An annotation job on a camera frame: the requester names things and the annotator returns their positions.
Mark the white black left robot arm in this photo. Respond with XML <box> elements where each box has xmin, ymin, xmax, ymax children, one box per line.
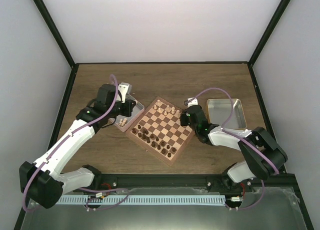
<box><xmin>19</xmin><ymin>83</ymin><xmax>136</xmax><ymax>209</ymax></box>

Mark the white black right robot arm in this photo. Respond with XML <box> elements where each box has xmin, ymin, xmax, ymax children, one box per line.
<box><xmin>180</xmin><ymin>105</ymin><xmax>288</xmax><ymax>191</ymax></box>

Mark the wooden chess board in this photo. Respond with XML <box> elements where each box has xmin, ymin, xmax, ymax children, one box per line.
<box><xmin>126</xmin><ymin>97</ymin><xmax>195</xmax><ymax>166</ymax></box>

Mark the pink metal tin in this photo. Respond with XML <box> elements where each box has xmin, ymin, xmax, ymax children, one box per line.
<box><xmin>114</xmin><ymin>95</ymin><xmax>145</xmax><ymax>132</ymax></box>

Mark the yellow bear tin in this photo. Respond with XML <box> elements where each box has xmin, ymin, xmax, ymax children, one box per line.
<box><xmin>206</xmin><ymin>98</ymin><xmax>247</xmax><ymax>130</ymax></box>

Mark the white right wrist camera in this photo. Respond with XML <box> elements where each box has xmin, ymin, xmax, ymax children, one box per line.
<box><xmin>184</xmin><ymin>97</ymin><xmax>199</xmax><ymax>107</ymax></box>

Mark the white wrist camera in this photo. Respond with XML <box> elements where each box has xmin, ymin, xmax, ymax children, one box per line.
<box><xmin>117</xmin><ymin>82</ymin><xmax>132</xmax><ymax>103</ymax></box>
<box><xmin>184</xmin><ymin>97</ymin><xmax>199</xmax><ymax>107</ymax></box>

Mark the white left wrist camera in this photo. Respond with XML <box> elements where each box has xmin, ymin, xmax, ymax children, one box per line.
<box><xmin>117</xmin><ymin>82</ymin><xmax>132</xmax><ymax>103</ymax></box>

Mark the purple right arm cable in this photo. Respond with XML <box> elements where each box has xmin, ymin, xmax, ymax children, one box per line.
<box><xmin>193</xmin><ymin>87</ymin><xmax>280</xmax><ymax>212</ymax></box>

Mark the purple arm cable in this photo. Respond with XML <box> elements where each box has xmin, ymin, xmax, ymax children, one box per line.
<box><xmin>22</xmin><ymin>74</ymin><xmax>131</xmax><ymax>212</ymax></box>
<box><xmin>193</xmin><ymin>87</ymin><xmax>280</xmax><ymax>212</ymax></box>

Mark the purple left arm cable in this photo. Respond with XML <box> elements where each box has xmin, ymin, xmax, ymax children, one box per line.
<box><xmin>22</xmin><ymin>74</ymin><xmax>131</xmax><ymax>212</ymax></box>

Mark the light blue slotted cable duct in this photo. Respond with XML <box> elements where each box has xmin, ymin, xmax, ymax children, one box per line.
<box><xmin>57</xmin><ymin>195</ymin><xmax>226</xmax><ymax>206</ymax></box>

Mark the black aluminium frame rail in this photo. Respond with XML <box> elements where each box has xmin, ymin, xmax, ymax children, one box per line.
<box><xmin>59</xmin><ymin>173</ymin><xmax>297</xmax><ymax>190</ymax></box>

